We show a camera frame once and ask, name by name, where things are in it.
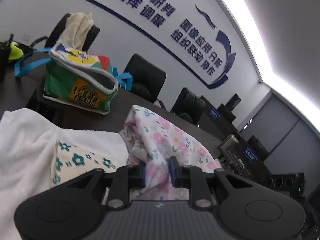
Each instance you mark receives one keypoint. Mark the cream cloth on chair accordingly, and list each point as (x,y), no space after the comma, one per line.
(77,28)

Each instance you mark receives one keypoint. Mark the yellow-green black object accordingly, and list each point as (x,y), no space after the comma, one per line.
(11,51)

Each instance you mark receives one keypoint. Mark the cream teal floral folded cloth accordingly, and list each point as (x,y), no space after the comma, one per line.
(70,161)

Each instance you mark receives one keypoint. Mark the pink floral garment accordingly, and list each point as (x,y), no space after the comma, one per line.
(153,140)

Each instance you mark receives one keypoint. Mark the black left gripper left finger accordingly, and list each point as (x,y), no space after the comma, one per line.
(125,178)

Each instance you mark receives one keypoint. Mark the green zipper storage bag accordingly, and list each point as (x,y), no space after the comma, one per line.
(77,78)

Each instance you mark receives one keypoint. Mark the black office chair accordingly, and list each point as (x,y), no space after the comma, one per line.
(188,106)
(148,80)
(54,36)

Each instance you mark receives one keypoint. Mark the white fluffy blanket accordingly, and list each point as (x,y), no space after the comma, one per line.
(27,148)

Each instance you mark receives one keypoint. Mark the blue wall sign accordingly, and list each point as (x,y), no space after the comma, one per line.
(182,29)

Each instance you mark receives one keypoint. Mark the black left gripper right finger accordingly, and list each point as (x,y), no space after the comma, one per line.
(191,178)

